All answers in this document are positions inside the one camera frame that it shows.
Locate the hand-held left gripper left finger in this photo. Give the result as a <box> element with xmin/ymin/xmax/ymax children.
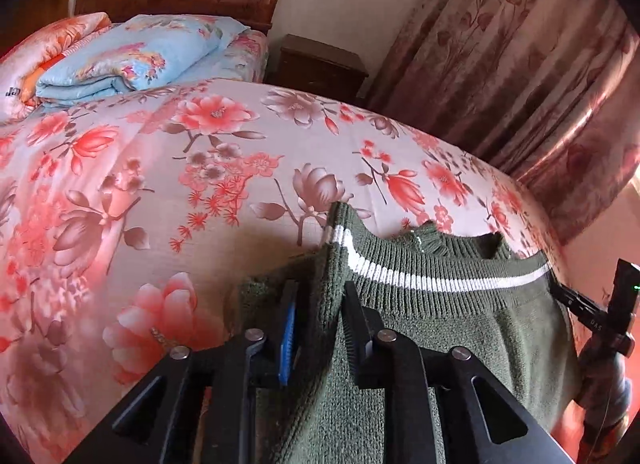
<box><xmin>65</xmin><ymin>279</ymin><xmax>303</xmax><ymax>464</ymax></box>

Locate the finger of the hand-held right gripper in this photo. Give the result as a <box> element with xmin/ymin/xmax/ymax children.
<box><xmin>550</xmin><ymin>284</ymin><xmax>608</xmax><ymax>335</ymax></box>

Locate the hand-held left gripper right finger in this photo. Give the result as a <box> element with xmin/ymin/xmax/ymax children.
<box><xmin>342</xmin><ymin>281</ymin><xmax>576</xmax><ymax>464</ymax></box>

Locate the green knit sweater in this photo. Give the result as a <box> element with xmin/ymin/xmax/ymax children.
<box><xmin>237</xmin><ymin>201</ymin><xmax>576</xmax><ymax>464</ymax></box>

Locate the pink floral bedsheet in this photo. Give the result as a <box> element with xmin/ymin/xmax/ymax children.
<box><xmin>0</xmin><ymin>26</ymin><xmax>566</xmax><ymax>464</ymax></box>

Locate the pink floral curtain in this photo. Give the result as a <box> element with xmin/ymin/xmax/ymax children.
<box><xmin>362</xmin><ymin>0</ymin><xmax>640</xmax><ymax>245</ymax></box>

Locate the dark wooden nightstand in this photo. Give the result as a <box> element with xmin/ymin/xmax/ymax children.
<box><xmin>263</xmin><ymin>34</ymin><xmax>370</xmax><ymax>105</ymax></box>

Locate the light blue floral quilt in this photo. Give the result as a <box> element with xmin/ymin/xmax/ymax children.
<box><xmin>36</xmin><ymin>14</ymin><xmax>249</xmax><ymax>107</ymax></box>

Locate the orange floral quilt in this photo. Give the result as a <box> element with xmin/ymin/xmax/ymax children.
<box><xmin>0</xmin><ymin>11</ymin><xmax>113</xmax><ymax>125</ymax></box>

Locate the plain wooden headboard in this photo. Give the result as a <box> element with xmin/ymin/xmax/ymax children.
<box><xmin>0</xmin><ymin>0</ymin><xmax>74</xmax><ymax>57</ymax></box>

